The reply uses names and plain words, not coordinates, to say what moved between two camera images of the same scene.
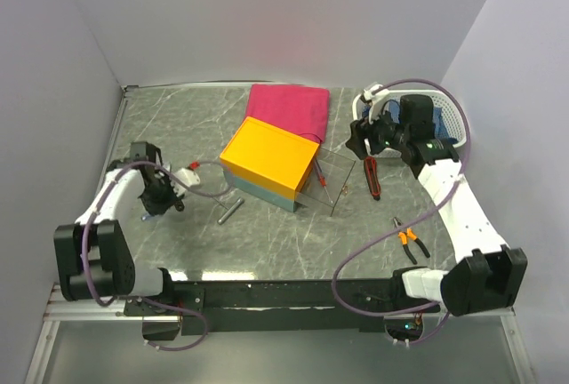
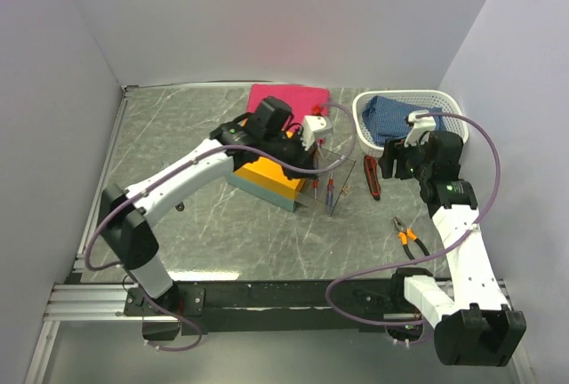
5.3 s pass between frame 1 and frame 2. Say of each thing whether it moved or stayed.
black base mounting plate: stayed
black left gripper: moved
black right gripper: moved
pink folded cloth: stayed
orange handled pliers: stayed
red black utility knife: stayed
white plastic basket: stayed
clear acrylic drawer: stayed
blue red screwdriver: moved
